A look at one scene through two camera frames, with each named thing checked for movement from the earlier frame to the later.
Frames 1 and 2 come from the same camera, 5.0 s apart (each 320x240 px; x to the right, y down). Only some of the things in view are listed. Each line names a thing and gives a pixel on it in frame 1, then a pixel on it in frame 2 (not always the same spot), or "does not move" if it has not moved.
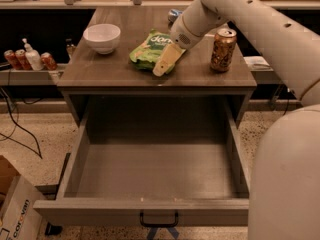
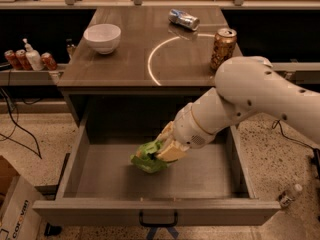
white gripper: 180,34 -> 188,129
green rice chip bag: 146,54 -> 147,159
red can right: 47,61 does not move
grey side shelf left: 10,77 does not move
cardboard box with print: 19,220 does not move
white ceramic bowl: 103,37 does not move
